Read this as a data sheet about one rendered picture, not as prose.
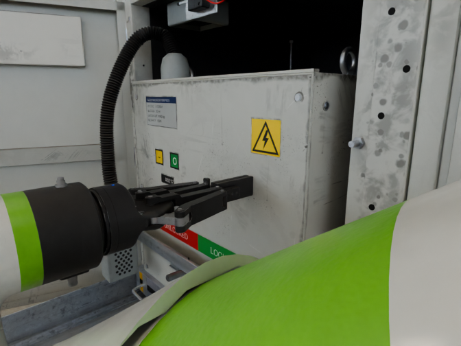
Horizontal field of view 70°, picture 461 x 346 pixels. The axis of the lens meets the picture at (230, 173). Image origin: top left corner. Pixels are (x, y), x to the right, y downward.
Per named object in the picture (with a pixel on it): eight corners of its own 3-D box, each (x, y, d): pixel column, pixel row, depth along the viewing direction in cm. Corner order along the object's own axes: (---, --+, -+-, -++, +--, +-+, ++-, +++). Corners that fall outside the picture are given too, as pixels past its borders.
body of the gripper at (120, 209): (81, 242, 39) (151, 223, 45) (110, 270, 33) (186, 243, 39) (75, 181, 38) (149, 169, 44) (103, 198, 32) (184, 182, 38)
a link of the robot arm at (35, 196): (33, 193, 27) (12, 174, 34) (51, 318, 30) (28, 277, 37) (106, 181, 31) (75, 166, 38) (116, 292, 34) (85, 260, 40)
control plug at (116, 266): (110, 284, 74) (103, 209, 70) (101, 275, 77) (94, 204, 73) (142, 272, 79) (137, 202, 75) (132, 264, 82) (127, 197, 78)
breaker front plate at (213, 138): (289, 403, 50) (306, 74, 39) (140, 276, 85) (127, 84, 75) (295, 398, 51) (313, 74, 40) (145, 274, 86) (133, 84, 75)
